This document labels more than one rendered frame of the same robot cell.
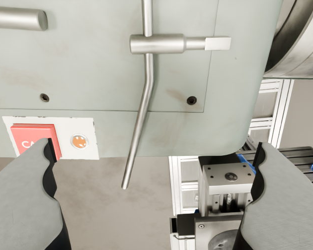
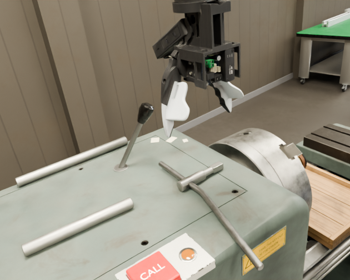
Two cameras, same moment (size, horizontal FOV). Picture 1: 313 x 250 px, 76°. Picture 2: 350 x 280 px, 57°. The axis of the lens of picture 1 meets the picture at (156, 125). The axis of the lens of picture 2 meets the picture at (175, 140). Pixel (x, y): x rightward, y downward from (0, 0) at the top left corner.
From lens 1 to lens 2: 59 cm
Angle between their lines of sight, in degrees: 87
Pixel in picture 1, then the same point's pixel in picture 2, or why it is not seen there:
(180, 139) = (254, 209)
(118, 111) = (199, 219)
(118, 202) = not seen: outside the picture
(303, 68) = (284, 177)
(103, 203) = not seen: outside the picture
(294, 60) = (270, 174)
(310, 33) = (256, 159)
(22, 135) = (138, 269)
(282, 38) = not seen: hidden behind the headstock
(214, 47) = (216, 165)
